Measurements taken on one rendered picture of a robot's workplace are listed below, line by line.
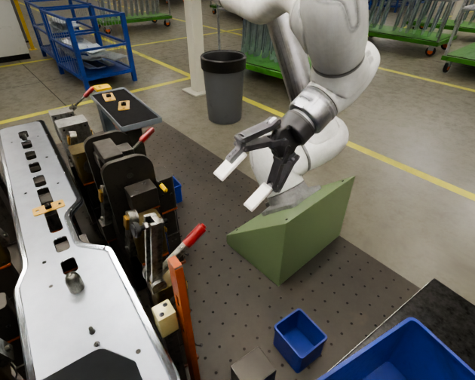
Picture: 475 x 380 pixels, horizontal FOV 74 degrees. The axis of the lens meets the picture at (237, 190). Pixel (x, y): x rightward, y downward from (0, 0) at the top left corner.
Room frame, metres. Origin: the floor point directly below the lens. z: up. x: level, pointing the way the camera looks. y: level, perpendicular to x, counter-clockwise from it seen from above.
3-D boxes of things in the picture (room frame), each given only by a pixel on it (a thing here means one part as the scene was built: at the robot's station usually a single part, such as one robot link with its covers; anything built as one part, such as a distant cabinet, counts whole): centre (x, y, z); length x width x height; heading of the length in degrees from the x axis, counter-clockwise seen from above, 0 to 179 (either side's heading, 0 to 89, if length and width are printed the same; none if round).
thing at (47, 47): (6.35, 3.14, 0.47); 1.20 x 0.80 x 0.95; 39
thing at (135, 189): (0.66, 0.25, 0.91); 0.07 x 0.05 x 0.42; 125
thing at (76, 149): (0.95, 0.50, 0.89); 0.12 x 0.08 x 0.38; 125
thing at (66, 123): (1.09, 0.60, 0.90); 0.13 x 0.08 x 0.41; 125
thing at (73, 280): (0.44, 0.36, 1.02); 0.03 x 0.03 x 0.07
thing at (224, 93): (3.63, 0.15, 0.36); 0.50 x 0.50 x 0.73
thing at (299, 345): (0.45, -0.17, 0.74); 0.11 x 0.10 x 0.09; 35
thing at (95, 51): (5.24, 2.28, 0.47); 1.20 x 0.80 x 0.95; 42
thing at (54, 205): (0.72, 0.55, 1.01); 0.08 x 0.04 x 0.01; 125
